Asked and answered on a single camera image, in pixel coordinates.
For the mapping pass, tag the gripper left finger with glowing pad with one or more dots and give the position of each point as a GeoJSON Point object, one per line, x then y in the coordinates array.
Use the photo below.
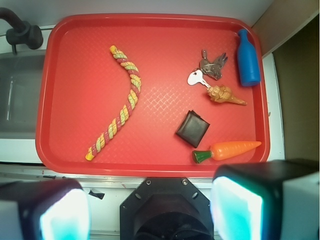
{"type": "Point", "coordinates": [44, 210]}

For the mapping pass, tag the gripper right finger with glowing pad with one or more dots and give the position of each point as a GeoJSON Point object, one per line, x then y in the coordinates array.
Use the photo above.
{"type": "Point", "coordinates": [273, 200]}

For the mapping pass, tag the tan spiral sea shell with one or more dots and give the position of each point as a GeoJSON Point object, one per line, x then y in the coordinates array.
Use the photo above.
{"type": "Point", "coordinates": [223, 94]}

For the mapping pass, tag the orange toy carrot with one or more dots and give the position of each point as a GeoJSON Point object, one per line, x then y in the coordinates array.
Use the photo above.
{"type": "Point", "coordinates": [224, 150]}

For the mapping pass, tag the dark brown leather wallet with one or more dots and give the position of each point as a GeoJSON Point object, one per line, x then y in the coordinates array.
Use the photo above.
{"type": "Point", "coordinates": [192, 129]}

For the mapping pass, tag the red plastic tray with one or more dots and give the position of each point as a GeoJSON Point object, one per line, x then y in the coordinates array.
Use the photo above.
{"type": "Point", "coordinates": [83, 89]}

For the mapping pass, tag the stainless steel sink basin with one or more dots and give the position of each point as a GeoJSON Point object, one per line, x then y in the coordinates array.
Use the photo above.
{"type": "Point", "coordinates": [20, 83]}

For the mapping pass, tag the blue plastic bottle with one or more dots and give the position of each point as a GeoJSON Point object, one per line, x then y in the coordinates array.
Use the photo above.
{"type": "Point", "coordinates": [248, 65]}

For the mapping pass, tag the bunch of metal keys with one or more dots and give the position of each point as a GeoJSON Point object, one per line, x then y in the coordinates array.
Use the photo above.
{"type": "Point", "coordinates": [213, 69]}

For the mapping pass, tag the brown cardboard box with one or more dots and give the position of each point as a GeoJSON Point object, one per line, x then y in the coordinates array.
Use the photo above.
{"type": "Point", "coordinates": [289, 32]}

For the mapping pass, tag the dark sink faucet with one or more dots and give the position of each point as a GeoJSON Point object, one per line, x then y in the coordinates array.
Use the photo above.
{"type": "Point", "coordinates": [21, 32]}

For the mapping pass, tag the twisted multicolour rope toy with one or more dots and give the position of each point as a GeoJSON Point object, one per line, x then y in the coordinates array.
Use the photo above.
{"type": "Point", "coordinates": [126, 111]}

